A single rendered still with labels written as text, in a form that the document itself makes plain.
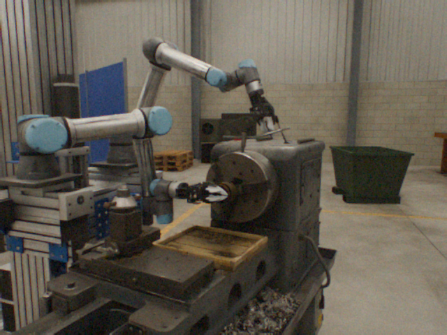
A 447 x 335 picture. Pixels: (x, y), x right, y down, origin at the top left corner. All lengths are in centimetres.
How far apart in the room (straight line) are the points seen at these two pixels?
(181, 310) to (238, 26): 1139
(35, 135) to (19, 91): 48
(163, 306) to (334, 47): 1099
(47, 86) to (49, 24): 26
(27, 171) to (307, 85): 1045
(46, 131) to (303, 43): 1073
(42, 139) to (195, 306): 74
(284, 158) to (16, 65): 121
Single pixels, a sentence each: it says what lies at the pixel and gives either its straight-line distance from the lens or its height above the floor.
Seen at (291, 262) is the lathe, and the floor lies 70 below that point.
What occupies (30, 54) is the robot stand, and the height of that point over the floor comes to 164.
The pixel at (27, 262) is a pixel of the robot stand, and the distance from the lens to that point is 192.
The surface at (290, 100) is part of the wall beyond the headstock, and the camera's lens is 1147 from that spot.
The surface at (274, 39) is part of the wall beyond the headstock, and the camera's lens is 1177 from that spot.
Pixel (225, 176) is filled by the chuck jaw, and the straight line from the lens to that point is 153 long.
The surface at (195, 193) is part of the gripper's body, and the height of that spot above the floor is 109.
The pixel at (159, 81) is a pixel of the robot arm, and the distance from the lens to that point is 190.
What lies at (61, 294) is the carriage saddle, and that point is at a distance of 114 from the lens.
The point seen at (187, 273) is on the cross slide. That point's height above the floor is 97.
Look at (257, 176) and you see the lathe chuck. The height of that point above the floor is 114.
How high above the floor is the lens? 139
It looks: 9 degrees down
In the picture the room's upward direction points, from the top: straight up
